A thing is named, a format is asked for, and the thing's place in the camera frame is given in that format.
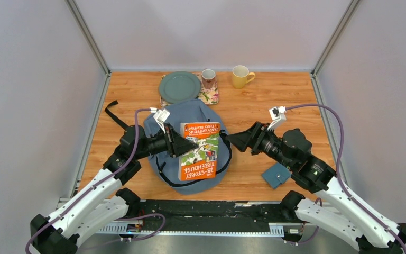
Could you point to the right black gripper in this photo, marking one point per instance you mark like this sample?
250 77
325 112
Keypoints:
251 138

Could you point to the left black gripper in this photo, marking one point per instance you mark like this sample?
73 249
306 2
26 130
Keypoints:
176 145

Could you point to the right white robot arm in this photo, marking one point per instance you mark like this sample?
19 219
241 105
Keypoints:
356 223

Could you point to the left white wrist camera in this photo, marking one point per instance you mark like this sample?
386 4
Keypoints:
160 115

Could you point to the yellow ceramic mug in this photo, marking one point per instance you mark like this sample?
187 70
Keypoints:
241 76

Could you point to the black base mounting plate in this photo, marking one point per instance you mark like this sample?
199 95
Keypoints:
214 216

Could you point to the green ceramic plate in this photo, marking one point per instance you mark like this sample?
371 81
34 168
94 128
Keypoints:
179 86

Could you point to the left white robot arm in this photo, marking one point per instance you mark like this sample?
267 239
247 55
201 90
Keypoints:
104 199

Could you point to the blue-grey fabric backpack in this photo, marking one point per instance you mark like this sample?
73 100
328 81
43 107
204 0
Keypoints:
166 167

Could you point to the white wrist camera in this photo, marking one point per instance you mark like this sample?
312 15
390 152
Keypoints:
278 117
160 115

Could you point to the floral serving tray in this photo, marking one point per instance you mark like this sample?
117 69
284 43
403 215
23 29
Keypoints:
208 96

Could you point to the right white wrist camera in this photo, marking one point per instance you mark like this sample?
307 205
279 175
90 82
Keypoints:
278 117

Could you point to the pink patterned mug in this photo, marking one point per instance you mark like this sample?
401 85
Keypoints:
208 78

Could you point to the small teal wallet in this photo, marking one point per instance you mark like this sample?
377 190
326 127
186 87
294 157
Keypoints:
276 175

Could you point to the aluminium front frame rail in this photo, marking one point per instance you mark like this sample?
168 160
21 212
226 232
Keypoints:
128 228

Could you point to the orange treehouse paperback book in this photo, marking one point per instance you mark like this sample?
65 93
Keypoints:
200 162

